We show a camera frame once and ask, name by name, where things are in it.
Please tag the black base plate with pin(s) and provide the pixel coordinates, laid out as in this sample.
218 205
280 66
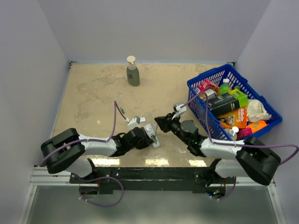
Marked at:
194 179

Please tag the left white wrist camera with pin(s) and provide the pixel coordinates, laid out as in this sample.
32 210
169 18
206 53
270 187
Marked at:
135 122

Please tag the blue plastic basket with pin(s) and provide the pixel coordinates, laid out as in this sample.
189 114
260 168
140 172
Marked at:
216 75

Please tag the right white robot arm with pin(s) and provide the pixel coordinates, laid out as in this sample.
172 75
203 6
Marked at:
250 158

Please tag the orange razor package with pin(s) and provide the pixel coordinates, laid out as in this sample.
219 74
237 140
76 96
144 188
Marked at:
238 118

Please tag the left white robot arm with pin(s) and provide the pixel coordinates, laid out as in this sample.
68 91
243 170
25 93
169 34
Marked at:
64 151

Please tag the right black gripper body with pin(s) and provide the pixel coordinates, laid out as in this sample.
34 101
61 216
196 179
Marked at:
176 125

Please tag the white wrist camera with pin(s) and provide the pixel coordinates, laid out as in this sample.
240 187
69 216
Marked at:
135 122
179 109

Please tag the green drink bottle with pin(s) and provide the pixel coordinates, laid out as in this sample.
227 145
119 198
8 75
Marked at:
225 87

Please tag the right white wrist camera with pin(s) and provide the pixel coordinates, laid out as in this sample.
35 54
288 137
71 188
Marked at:
179 109

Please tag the brown label can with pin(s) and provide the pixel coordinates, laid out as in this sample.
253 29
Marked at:
208 94

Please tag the grey soap dispenser bottle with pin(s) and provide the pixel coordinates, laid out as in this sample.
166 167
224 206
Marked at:
132 72

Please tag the black and green box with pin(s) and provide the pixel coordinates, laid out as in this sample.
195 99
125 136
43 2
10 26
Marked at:
227 102

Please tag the white cap bottle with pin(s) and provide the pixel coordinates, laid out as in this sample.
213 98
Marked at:
232 132

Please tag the crumpled beige cloth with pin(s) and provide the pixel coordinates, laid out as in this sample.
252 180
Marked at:
256 111

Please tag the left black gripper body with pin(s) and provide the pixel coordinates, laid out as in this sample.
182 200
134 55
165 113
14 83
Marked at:
134 145

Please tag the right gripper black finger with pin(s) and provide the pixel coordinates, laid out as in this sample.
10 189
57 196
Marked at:
166 128
163 121

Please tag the orange snack bag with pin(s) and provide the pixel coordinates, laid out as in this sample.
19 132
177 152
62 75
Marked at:
250 129

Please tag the white remote control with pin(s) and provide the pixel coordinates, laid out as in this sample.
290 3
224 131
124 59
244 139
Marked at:
151 132

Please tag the pink snack box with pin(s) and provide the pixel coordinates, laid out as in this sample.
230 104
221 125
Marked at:
206 85

